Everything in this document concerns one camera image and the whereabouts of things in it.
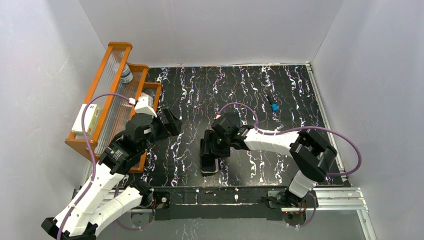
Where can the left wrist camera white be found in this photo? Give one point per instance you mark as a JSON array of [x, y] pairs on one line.
[[143, 104]]

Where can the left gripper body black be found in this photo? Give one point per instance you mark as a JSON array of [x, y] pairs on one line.
[[168, 122]]

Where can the white red box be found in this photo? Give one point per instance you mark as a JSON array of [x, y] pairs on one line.
[[90, 120]]

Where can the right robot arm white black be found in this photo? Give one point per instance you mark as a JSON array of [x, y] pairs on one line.
[[312, 153]]

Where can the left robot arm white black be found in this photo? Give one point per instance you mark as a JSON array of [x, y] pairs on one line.
[[86, 216]]

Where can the orange wooden shelf rack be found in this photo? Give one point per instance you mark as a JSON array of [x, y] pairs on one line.
[[115, 111]]

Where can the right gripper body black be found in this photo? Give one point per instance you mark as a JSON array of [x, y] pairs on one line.
[[210, 145]]

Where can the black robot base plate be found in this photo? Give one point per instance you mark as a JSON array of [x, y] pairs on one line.
[[234, 202]]

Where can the white blue bottle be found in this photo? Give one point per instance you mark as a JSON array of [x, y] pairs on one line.
[[126, 75]]

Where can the black phone case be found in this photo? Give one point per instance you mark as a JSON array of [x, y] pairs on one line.
[[209, 165]]

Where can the blue black marker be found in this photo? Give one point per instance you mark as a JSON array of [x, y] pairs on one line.
[[272, 103]]

